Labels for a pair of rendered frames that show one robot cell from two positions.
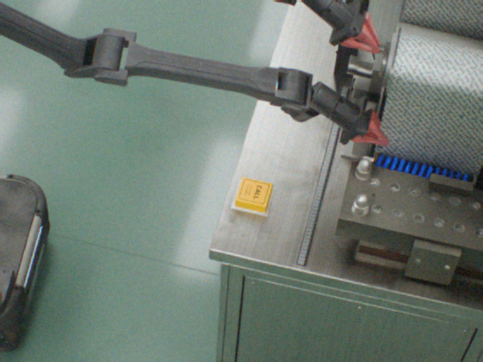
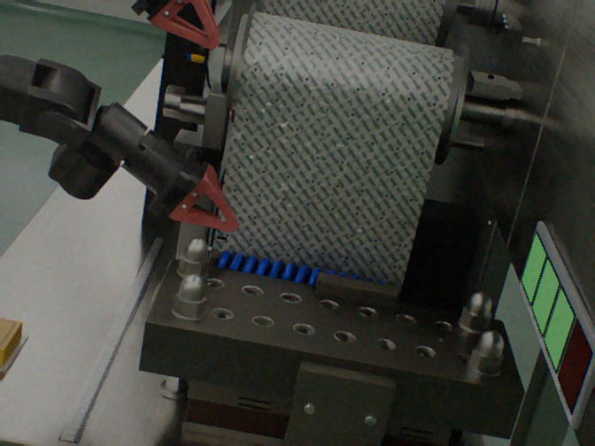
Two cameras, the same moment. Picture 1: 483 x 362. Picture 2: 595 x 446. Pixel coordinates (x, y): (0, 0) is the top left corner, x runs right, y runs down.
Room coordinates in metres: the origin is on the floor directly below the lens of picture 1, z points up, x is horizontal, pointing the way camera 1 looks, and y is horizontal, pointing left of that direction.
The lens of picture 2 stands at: (0.40, -0.15, 1.53)
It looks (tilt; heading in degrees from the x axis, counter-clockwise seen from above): 22 degrees down; 349
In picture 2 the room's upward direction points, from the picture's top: 11 degrees clockwise
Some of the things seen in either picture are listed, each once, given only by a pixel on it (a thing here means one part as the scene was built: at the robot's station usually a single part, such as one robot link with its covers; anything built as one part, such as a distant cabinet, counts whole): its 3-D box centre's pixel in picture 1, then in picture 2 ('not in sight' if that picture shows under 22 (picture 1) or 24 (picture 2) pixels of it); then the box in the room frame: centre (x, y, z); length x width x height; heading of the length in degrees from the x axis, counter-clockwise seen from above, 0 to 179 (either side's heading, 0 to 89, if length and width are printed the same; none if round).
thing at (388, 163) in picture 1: (424, 171); (305, 280); (1.45, -0.37, 1.03); 0.21 x 0.04 x 0.03; 81
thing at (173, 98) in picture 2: (353, 65); (173, 101); (1.59, -0.20, 1.18); 0.04 x 0.02 x 0.04; 171
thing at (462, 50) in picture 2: not in sight; (450, 104); (1.51, -0.52, 1.25); 0.15 x 0.01 x 0.15; 171
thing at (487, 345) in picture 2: not in sight; (489, 349); (1.27, -0.55, 1.05); 0.04 x 0.04 x 0.04
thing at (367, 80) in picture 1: (362, 109); (189, 199); (1.59, -0.23, 1.05); 0.06 x 0.05 x 0.31; 81
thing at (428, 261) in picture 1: (432, 263); (337, 419); (1.25, -0.40, 0.96); 0.10 x 0.03 x 0.11; 81
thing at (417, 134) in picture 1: (433, 140); (319, 210); (1.47, -0.38, 1.11); 0.23 x 0.01 x 0.18; 81
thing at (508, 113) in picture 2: not in sight; (482, 110); (1.50, -0.55, 1.25); 0.07 x 0.04 x 0.04; 81
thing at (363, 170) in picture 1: (364, 167); (195, 256); (1.42, -0.24, 1.05); 0.04 x 0.04 x 0.04
